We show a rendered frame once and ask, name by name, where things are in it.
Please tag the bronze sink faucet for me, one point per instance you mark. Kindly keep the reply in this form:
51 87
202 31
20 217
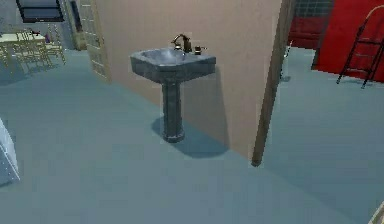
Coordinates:
184 42

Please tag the brown room door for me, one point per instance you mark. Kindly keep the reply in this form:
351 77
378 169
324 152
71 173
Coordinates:
271 83

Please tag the black ladder towel rack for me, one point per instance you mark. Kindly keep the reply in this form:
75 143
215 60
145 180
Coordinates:
364 50

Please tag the dark framed window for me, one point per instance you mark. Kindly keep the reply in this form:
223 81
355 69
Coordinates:
40 10

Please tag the white tiled box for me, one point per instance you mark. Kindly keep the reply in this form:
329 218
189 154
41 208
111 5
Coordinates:
6 158

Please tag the pale yellow dining table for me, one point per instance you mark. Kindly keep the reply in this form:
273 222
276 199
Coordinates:
15 37

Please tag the grey pedestal sink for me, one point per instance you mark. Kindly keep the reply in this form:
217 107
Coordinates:
172 65

